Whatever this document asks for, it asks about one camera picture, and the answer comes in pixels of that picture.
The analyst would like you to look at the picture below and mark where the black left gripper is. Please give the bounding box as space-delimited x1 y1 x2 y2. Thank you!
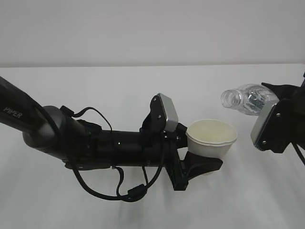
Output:
139 119 224 191

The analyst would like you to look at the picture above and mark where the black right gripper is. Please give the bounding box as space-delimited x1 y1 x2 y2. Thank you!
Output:
261 83 305 154

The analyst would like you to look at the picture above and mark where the white paper cup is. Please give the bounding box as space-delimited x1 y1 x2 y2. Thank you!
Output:
185 119 238 159

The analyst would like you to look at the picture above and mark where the clear plastic water bottle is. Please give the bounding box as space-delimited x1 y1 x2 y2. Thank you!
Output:
221 84 279 116

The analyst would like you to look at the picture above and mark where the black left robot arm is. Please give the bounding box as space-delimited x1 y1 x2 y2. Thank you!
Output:
0 79 223 191

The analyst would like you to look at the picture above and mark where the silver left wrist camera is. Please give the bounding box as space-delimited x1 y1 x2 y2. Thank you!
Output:
150 93 179 132

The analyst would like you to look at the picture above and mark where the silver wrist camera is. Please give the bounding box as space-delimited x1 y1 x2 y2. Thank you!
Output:
150 93 179 132
250 100 278 151

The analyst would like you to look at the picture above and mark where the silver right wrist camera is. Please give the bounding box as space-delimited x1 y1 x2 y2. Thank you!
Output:
250 100 278 151

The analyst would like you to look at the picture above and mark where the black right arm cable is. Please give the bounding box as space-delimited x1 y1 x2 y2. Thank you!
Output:
294 142 305 167

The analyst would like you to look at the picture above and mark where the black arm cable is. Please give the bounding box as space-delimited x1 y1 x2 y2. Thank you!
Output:
59 106 167 203
294 142 305 167

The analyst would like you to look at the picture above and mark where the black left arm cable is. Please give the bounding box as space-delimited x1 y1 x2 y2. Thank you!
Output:
59 106 167 203

